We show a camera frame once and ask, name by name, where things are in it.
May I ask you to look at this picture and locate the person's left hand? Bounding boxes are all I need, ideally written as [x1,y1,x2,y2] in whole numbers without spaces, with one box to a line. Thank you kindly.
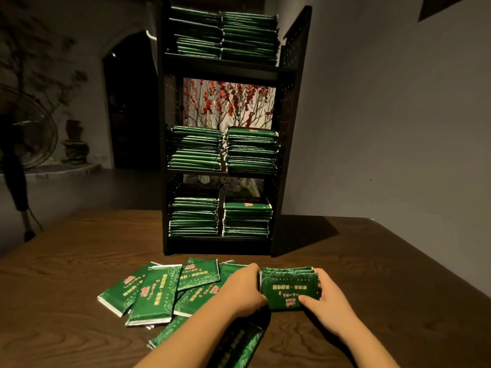
[217,262,270,319]

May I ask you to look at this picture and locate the person's right hand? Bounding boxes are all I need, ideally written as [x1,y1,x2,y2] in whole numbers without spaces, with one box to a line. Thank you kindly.
[298,267,360,338]

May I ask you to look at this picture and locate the bundle of green packets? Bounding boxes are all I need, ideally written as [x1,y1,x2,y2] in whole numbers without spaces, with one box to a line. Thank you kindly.
[259,265,322,312]

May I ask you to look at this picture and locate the pile of green packets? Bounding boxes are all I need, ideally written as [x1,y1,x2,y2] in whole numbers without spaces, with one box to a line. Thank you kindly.
[97,257,265,368]

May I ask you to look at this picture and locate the black metal shelf rack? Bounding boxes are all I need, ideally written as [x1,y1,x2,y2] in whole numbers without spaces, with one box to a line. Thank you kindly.
[155,0,314,258]

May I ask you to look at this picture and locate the person's left forearm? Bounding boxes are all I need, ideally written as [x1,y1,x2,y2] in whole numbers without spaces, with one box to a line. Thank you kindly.
[155,303,254,368]

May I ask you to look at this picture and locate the red berry branches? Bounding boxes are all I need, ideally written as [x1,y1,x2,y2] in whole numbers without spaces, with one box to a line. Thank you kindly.
[183,78,277,131]

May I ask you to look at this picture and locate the dark vase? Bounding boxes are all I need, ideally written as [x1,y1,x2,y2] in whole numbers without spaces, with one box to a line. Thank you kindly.
[61,119,90,165]

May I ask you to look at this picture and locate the black standing fan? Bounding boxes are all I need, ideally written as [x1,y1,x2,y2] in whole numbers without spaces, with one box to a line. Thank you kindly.
[0,82,60,244]

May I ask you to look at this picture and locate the bare branched tree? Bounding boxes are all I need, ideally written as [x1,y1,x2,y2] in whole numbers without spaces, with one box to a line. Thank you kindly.
[0,4,89,112]

